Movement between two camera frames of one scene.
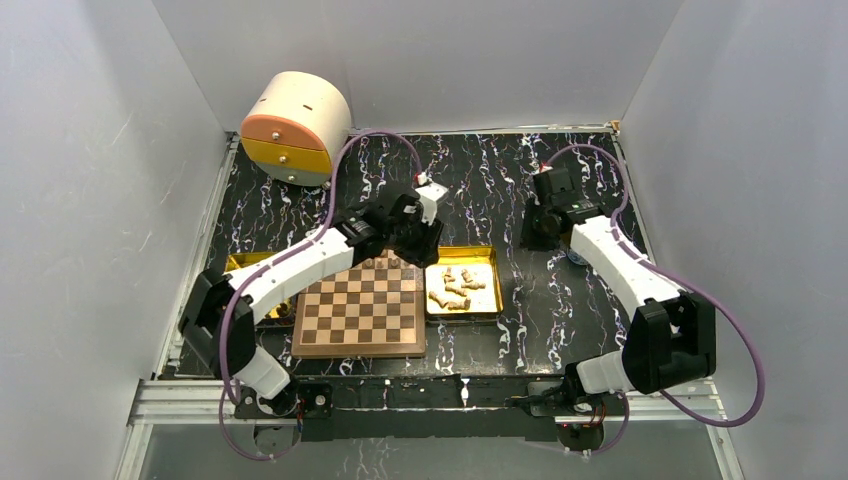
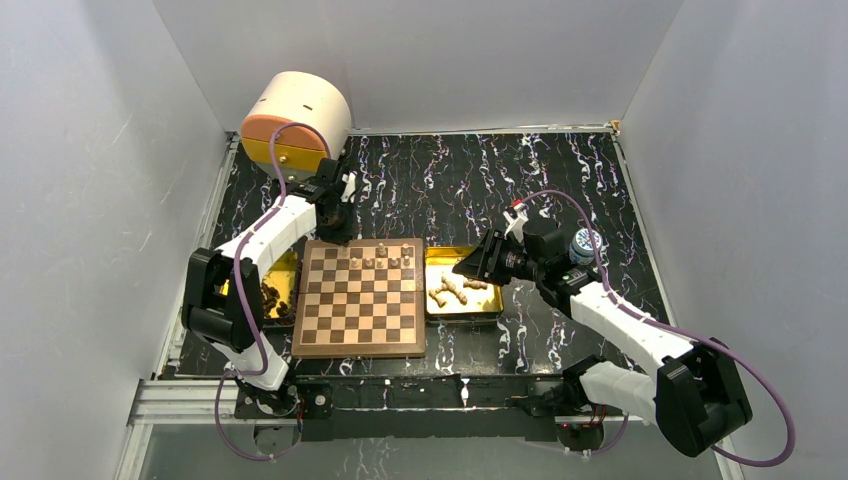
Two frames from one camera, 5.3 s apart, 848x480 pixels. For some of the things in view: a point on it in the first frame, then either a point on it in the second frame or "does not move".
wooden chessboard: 362,312 does not move
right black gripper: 528,240 to 479,262
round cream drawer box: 297,127 does not move
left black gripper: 427,252 to 342,236
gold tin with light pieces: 463,287 does not move
